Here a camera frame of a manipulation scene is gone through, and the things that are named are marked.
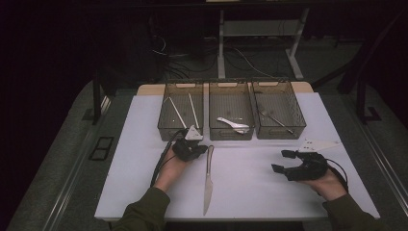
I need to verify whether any smoky clear plastic bin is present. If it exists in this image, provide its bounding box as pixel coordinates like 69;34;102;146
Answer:
157;81;205;142
250;78;307;141
208;80;256;141

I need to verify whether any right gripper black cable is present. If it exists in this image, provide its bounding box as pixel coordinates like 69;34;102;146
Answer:
326;157;349;193

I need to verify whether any black metal stand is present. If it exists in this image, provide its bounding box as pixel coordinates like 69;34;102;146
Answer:
312;9;408;124
81;68;112;126

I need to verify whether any white chopstick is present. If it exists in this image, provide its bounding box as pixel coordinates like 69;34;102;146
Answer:
188;92;200;129
167;96;188;129

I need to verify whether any white table mat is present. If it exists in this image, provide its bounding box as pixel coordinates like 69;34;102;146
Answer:
94;91;381;220

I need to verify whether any white ceramic spoon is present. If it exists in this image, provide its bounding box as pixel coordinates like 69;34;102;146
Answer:
217;116;250;135

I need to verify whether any white floor cable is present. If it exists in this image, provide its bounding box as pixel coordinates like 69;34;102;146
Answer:
234;47;275;79

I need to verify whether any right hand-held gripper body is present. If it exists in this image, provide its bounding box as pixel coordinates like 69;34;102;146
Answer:
282;138;341;182

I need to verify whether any steel fork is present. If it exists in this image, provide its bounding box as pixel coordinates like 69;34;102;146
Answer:
258;107;295;135

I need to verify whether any person's left hand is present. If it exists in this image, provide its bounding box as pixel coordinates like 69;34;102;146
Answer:
153;150;193;193

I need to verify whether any steel table knife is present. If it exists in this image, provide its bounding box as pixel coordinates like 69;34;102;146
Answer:
202;144;216;217

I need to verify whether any aluminium floor rail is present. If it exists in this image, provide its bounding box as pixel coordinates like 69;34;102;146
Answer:
347;102;408;208
41;95;114;231

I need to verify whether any tangle of black floor cables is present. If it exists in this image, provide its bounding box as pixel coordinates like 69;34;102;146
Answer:
150;33;220;81

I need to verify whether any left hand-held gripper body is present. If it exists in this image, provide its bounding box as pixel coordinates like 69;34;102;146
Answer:
171;124;204;163

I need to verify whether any person's right hand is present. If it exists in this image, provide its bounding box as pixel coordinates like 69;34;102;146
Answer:
297;167;349;202

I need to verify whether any white metal desk frame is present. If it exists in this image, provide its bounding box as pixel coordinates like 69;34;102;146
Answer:
217;8;311;81

